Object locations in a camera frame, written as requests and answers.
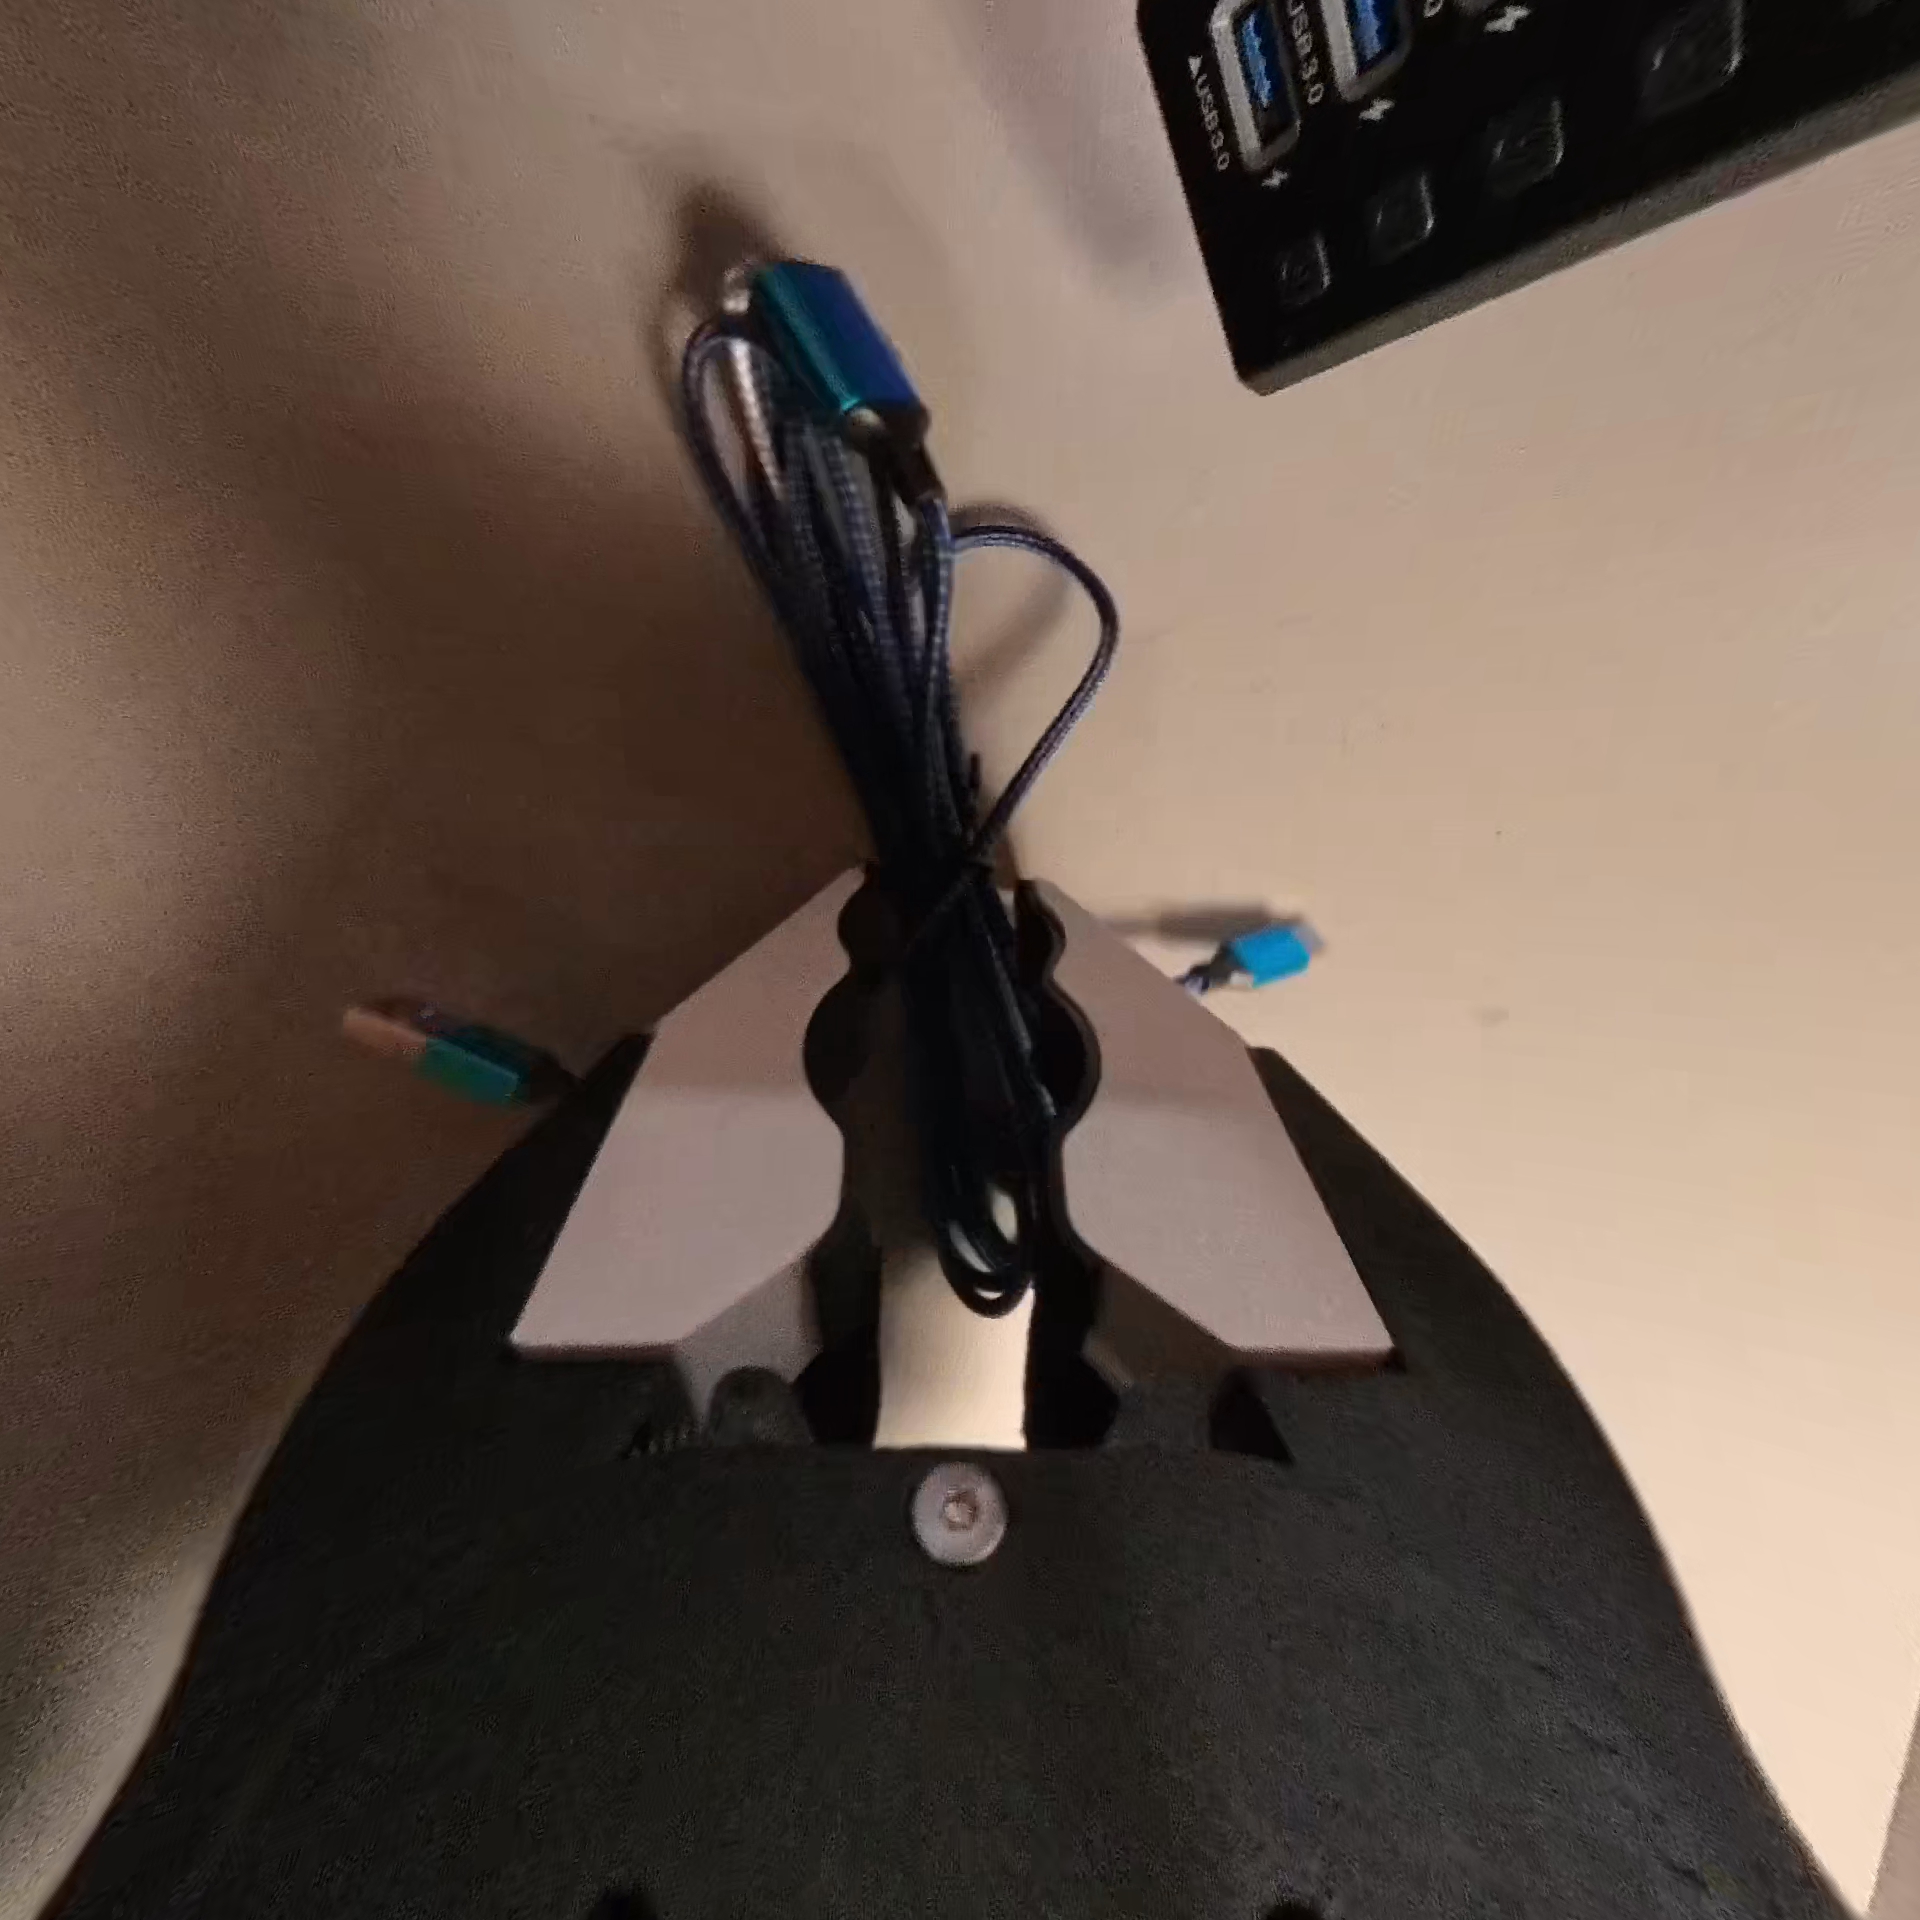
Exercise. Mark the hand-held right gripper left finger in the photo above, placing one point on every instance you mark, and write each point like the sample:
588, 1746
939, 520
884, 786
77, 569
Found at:
692, 1171

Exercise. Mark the dark usb hub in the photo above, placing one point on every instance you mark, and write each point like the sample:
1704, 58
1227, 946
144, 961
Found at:
1500, 224

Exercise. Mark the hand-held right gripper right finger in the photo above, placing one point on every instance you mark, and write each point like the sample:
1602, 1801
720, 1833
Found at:
1214, 1184

